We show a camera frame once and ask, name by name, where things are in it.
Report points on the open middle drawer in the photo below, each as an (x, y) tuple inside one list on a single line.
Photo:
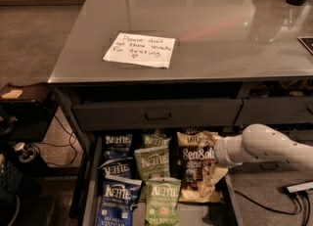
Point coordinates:
[(190, 214)]

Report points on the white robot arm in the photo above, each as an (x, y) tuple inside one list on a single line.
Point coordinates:
[(301, 163)]

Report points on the green plastic crate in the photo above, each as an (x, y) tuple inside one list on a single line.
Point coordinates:
[(10, 179)]

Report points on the front green Kettle chip bag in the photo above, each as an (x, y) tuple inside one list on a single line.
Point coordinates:
[(162, 195)]

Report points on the white handwritten paper note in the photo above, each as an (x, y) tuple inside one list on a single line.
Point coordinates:
[(141, 50)]

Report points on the silver round knob object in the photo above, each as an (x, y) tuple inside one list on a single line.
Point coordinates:
[(25, 153)]

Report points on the back green Kettle chip bag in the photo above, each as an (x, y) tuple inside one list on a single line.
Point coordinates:
[(155, 140)]

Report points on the brown sea salt chip bag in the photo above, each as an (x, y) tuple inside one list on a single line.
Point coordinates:
[(200, 172)]

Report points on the blue kettle chip bag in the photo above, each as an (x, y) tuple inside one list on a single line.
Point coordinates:
[(119, 199), (121, 167), (117, 146)]

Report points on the green kettle chip bag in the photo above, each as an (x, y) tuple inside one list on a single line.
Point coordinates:
[(155, 140), (153, 162), (162, 195)]

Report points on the top left drawer front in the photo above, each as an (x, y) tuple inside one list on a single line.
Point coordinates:
[(97, 116)]

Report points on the dark side table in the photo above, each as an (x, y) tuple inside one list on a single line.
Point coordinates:
[(26, 111)]

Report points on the middle blue Kettle chip bag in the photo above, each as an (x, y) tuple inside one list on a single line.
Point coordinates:
[(121, 167)]

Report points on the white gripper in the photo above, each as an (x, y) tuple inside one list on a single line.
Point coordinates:
[(220, 152)]

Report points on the back blue Kettle chip bag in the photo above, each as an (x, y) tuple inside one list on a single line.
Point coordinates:
[(117, 146)]

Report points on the top right drawer front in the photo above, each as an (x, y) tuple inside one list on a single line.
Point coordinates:
[(276, 110)]

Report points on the middle green Kettle chip bag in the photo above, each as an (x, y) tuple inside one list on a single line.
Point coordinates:
[(153, 162)]

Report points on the grey power strip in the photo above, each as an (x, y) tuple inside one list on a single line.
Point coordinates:
[(300, 187)]

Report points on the chip bag behind brown bag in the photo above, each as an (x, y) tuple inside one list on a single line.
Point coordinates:
[(191, 130)]

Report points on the right bottom drawer front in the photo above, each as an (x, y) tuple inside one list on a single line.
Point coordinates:
[(271, 166)]

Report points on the front blue Kettle chip bag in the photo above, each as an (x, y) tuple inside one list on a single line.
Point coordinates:
[(119, 199)]

